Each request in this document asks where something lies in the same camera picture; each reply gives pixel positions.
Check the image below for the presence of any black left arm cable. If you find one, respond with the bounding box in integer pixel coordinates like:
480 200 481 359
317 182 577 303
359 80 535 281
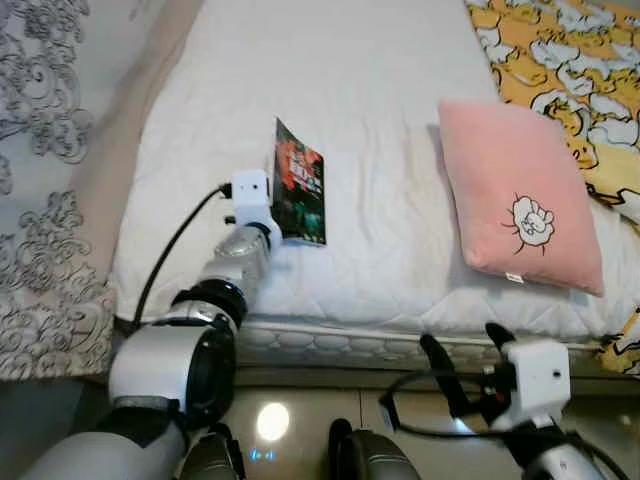
132 182 234 333

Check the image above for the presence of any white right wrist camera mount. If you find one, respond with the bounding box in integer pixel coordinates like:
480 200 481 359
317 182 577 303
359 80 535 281
502 337 572 421

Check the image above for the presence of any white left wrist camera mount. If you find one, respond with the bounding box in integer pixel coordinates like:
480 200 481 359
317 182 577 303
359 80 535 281
228 169 278 231

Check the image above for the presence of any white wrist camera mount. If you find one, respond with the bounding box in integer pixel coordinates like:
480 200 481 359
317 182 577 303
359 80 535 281
502 337 572 421
228 169 278 231

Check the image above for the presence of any robot left leg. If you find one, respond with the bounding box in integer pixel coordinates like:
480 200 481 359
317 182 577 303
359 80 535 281
178 424 247 480

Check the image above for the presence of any grey swirl patterned bedspread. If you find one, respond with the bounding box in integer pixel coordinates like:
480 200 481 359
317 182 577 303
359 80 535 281
0 0 207 384

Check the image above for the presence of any pink pillow with cartoon print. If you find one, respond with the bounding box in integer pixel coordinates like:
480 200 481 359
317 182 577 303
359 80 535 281
437 97 607 299

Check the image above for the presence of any yellow cartoon egg blanket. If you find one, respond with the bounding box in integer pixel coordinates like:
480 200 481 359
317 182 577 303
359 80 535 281
464 0 640 378

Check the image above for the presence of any dark glossy magazine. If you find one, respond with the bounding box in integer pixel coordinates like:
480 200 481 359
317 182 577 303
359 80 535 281
269 117 329 249

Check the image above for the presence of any white quilted mattress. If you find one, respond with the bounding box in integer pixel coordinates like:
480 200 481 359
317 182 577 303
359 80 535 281
108 0 640 371

